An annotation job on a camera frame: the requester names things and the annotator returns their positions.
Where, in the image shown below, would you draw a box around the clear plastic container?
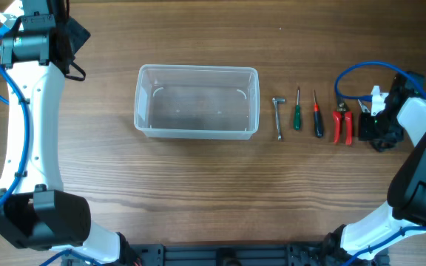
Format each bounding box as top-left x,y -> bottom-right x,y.
133,64 -> 260,140

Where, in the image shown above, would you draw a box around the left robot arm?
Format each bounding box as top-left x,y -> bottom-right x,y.
0,0 -> 142,265

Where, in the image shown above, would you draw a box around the orange black needle-nose pliers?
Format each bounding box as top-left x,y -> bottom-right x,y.
358,100 -> 371,113

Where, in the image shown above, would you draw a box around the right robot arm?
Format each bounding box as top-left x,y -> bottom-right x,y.
318,72 -> 426,265

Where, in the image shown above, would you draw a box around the silver L-shaped socket wrench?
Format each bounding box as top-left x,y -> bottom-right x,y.
272,97 -> 285,140

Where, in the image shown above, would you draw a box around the black red handled screwdriver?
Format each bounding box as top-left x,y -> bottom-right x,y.
314,92 -> 324,138

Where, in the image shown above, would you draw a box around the left blue cable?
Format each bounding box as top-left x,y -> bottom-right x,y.
0,25 -> 99,266

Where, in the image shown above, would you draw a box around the red handled pruning shears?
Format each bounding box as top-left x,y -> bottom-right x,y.
332,95 -> 354,146

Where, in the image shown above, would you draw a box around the green handled screwdriver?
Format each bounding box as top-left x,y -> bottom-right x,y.
294,87 -> 302,131

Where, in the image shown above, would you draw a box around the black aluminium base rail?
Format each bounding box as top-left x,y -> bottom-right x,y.
128,242 -> 351,266

